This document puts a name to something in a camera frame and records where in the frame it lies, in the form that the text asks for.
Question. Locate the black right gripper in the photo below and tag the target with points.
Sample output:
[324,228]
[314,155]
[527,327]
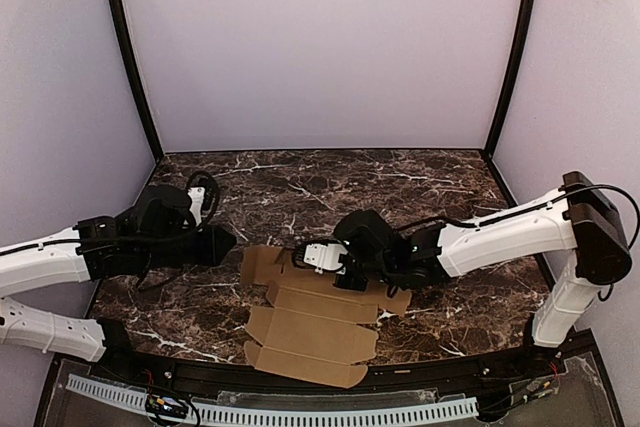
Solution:
[347,276]

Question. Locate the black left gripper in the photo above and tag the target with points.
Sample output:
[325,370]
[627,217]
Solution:
[201,245]

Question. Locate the brown cardboard box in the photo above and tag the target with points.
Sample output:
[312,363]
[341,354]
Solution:
[311,330]

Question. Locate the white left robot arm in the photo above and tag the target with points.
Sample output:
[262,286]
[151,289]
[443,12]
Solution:
[166,228]

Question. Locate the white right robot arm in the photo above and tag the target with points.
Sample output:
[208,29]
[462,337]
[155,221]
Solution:
[577,217]

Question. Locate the left green circuit board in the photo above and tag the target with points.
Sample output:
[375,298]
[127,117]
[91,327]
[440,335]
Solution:
[162,405]

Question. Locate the green circuit board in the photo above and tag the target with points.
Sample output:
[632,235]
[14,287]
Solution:
[162,405]
[534,387]

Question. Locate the right green circuit board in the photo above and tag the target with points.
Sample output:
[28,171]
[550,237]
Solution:
[534,387]

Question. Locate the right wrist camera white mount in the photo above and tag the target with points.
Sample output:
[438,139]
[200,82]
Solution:
[320,256]

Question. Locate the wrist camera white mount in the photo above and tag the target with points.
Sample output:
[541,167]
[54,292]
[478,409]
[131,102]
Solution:
[205,194]
[320,256]

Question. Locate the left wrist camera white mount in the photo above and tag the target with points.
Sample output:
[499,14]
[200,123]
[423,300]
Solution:
[205,194]

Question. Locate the black curved front rail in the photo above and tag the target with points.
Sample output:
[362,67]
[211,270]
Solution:
[488,376]

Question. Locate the white slotted cable duct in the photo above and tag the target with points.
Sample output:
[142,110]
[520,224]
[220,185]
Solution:
[240,410]

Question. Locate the black left corner post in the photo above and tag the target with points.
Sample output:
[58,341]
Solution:
[134,79]

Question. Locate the black corner post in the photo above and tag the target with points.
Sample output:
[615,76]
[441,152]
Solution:
[134,79]
[512,68]

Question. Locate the black right corner post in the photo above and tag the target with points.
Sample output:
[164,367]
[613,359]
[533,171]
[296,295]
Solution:
[512,68]

